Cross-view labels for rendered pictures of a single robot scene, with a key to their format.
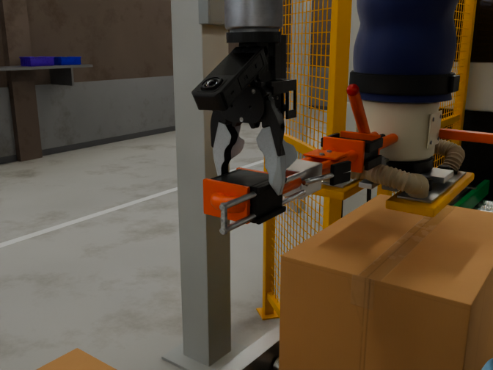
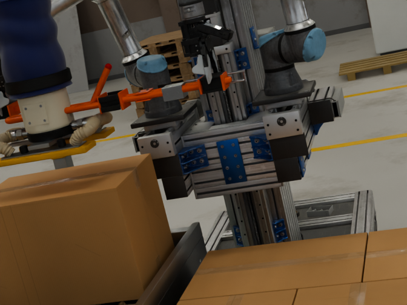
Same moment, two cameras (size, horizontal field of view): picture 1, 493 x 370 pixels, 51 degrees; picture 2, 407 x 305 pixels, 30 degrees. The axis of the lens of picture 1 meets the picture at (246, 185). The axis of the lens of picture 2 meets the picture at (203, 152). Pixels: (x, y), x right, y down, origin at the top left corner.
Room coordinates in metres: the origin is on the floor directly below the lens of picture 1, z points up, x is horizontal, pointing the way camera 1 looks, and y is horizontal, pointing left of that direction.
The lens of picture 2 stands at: (1.55, 2.27, 1.56)
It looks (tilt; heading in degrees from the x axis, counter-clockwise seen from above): 13 degrees down; 251
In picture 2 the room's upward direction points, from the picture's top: 14 degrees counter-clockwise
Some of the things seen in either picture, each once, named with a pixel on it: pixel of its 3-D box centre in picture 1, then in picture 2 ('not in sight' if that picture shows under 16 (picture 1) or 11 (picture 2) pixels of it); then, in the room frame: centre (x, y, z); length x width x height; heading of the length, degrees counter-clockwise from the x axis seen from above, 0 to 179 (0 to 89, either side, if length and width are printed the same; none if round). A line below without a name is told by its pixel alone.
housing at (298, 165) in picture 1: (295, 178); (174, 91); (0.80, -0.08, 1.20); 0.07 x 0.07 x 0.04; 55
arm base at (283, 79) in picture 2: not in sight; (281, 78); (0.29, -0.34, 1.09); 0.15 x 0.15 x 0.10
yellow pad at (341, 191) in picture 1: (355, 170); (43, 149); (1.24, -0.27, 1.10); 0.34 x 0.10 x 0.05; 145
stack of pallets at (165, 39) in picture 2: not in sight; (175, 70); (-1.34, -6.55, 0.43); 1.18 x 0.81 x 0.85; 52
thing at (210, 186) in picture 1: (242, 194); (213, 82); (0.70, 0.01, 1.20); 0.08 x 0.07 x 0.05; 145
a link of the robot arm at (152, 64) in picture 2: not in sight; (153, 72); (0.69, -0.63, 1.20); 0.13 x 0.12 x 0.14; 93
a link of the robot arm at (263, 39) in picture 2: not in sight; (277, 48); (0.29, -0.33, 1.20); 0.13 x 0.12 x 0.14; 114
